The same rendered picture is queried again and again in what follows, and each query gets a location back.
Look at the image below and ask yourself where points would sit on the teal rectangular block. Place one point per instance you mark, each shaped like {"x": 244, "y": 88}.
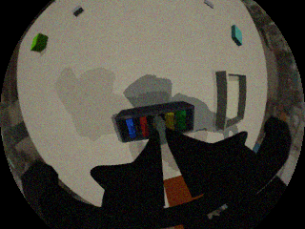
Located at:
{"x": 236, "y": 35}

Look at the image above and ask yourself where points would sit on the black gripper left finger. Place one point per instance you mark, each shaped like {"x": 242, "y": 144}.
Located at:
{"x": 145, "y": 171}

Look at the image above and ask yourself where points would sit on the green cube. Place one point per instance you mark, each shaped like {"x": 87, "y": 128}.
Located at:
{"x": 39, "y": 43}

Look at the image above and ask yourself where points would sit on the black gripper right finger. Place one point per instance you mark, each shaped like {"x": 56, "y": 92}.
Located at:
{"x": 196, "y": 159}

